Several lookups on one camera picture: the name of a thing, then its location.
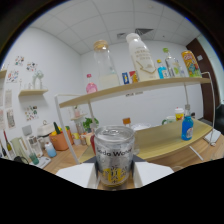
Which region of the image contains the silver soda water can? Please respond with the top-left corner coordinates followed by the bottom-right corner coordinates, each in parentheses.
top-left (93, 125), bottom-right (136, 188)

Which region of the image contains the teal cup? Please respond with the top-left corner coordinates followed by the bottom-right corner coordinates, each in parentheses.
top-left (29, 151), bottom-right (40, 166)

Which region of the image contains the small white blue bottle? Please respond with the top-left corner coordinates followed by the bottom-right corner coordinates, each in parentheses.
top-left (44, 141), bottom-right (58, 158)

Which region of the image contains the orange basket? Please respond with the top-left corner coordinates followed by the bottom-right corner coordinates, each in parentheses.
top-left (49, 128), bottom-right (74, 152)

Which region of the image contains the two-tier wooden shelf rack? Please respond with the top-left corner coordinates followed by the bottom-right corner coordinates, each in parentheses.
top-left (54, 71), bottom-right (217, 165)

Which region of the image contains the white tray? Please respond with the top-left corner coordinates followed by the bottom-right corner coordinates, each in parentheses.
top-left (29, 155), bottom-right (53, 170)

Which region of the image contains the clear canister with white lid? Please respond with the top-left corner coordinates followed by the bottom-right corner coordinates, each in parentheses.
top-left (75, 120), bottom-right (86, 136)

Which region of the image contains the white bowl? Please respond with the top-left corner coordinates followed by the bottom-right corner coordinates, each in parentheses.
top-left (131, 122), bottom-right (152, 132)

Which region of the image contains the green potted plant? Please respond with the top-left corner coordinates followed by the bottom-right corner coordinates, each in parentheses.
top-left (82, 116), bottom-right (100, 133)

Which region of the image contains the white lidded pot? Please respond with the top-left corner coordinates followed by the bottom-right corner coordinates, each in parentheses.
top-left (36, 120), bottom-right (55, 138)

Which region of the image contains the green mug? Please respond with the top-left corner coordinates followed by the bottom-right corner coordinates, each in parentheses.
top-left (161, 115), bottom-right (177, 126)

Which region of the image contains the clear bottle with orange cap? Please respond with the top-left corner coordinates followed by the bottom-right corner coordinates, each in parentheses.
top-left (122, 117), bottom-right (132, 129)

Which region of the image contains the blue liquid bottle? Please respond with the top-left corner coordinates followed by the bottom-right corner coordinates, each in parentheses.
top-left (181, 104), bottom-right (195, 142)

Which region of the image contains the light green pitcher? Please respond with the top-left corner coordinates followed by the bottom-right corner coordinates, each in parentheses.
top-left (9, 136), bottom-right (31, 164)

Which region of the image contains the dark green wine bottle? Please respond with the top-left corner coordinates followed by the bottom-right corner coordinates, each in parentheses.
top-left (3, 130), bottom-right (16, 160)

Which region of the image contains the pink liquid bottle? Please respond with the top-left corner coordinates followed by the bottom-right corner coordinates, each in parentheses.
top-left (85, 73), bottom-right (99, 95)

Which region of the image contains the black chair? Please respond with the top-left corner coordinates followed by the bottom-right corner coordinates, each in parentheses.
top-left (213, 103), bottom-right (224, 134)

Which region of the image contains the small light blue bottle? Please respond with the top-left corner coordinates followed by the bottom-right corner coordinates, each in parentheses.
top-left (156, 59), bottom-right (169, 80)

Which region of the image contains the clear bottle with green cap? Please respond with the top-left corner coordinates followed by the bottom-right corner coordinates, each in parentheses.
top-left (162, 47), bottom-right (182, 78)

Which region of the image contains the glass jar with cork lid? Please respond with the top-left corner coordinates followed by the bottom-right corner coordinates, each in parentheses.
top-left (92, 39), bottom-right (121, 91)

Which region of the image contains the large white bottle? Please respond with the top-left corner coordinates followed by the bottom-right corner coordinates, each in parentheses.
top-left (125, 32), bottom-right (160, 83)

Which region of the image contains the yellow colourful can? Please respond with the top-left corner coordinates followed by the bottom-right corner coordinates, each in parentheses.
top-left (181, 49), bottom-right (203, 79)

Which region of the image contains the small wall shelf with pot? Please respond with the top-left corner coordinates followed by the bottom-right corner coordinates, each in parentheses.
top-left (69, 105), bottom-right (88, 122)

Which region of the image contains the colourful wall sticker sheet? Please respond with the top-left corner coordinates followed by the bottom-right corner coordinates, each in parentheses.
top-left (25, 61), bottom-right (38, 73)
top-left (14, 55), bottom-right (25, 67)
top-left (24, 105), bottom-right (39, 122)
top-left (6, 69), bottom-right (20, 84)

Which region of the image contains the wooden wall shelf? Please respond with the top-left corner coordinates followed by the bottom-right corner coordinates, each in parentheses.
top-left (18, 88), bottom-right (49, 98)

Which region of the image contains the red wall poster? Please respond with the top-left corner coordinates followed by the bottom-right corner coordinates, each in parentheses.
top-left (128, 70), bottom-right (139, 84)

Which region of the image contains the blue wall poster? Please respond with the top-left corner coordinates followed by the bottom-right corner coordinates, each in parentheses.
top-left (121, 71), bottom-right (130, 85)

